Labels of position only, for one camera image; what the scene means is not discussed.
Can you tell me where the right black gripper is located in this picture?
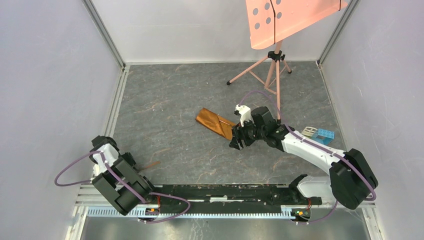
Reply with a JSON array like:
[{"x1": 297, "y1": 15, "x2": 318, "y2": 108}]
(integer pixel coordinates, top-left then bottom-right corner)
[{"x1": 228, "y1": 116, "x2": 266, "y2": 151}]

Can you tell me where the orange cloth napkin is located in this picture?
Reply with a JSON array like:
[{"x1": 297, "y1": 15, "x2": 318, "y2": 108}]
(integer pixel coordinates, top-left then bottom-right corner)
[{"x1": 195, "y1": 108, "x2": 233, "y2": 141}]

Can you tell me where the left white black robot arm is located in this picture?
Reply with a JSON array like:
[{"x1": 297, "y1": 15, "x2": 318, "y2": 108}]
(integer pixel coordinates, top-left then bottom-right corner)
[{"x1": 89, "y1": 135, "x2": 157, "y2": 216}]

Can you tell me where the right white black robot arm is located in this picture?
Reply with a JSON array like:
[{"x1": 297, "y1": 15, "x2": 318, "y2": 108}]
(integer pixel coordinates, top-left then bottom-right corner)
[{"x1": 229, "y1": 105, "x2": 378, "y2": 210}]

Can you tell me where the blue toy brick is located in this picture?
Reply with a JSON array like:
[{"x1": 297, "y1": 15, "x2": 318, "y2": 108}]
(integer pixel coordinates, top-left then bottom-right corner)
[{"x1": 311, "y1": 128, "x2": 335, "y2": 145}]

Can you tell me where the pink music stand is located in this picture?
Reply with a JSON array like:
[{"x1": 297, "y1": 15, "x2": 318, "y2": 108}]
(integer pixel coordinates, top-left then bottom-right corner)
[{"x1": 226, "y1": 0, "x2": 348, "y2": 108}]

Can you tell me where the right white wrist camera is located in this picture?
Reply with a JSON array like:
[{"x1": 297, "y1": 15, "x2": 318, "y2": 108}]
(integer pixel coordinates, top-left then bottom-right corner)
[{"x1": 234, "y1": 104, "x2": 252, "y2": 127}]

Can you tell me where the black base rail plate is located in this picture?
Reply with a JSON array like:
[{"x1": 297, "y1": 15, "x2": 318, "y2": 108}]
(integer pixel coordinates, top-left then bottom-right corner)
[{"x1": 154, "y1": 184, "x2": 323, "y2": 214}]

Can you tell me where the white toy window frame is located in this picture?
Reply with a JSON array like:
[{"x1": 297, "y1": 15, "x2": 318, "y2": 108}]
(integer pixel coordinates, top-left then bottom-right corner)
[{"x1": 301, "y1": 126, "x2": 318, "y2": 138}]

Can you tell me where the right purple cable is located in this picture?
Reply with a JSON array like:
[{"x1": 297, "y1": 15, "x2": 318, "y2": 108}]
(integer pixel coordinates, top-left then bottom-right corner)
[{"x1": 238, "y1": 90, "x2": 378, "y2": 226}]

